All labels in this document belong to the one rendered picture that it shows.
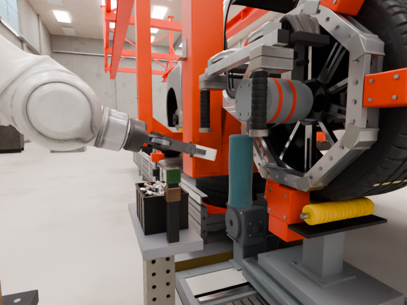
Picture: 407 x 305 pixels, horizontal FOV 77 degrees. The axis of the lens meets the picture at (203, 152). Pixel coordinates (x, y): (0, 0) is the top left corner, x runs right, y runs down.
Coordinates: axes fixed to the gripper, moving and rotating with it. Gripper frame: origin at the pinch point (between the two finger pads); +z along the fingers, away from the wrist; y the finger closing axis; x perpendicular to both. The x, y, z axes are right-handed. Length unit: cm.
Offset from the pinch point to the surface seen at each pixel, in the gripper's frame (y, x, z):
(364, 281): -9, 31, 69
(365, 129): -23.3, -13.7, 27.3
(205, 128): 20.6, -8.5, 8.7
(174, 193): 3.0, 12.3, -4.0
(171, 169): 3.2, 6.4, -6.4
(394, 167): -24.6, -7.3, 39.8
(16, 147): 789, 103, -164
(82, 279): 76, 76, -12
